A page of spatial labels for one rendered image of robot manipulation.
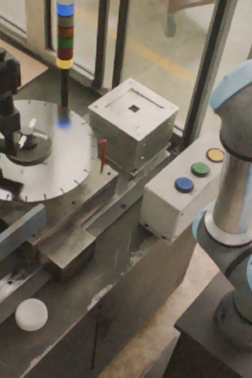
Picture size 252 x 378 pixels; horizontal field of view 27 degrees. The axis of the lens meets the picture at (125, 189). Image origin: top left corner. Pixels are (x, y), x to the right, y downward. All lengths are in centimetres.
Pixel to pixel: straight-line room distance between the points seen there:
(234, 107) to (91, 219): 65
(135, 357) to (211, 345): 80
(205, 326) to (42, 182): 50
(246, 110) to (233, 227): 34
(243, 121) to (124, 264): 61
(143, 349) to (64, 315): 83
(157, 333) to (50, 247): 92
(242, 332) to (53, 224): 49
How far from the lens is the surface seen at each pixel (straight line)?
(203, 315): 129
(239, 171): 95
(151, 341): 207
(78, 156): 126
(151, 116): 146
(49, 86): 176
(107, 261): 133
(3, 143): 119
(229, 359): 126
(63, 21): 138
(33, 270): 130
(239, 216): 106
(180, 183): 129
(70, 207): 129
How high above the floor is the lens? 188
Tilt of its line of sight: 50 degrees down
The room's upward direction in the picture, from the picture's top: 8 degrees clockwise
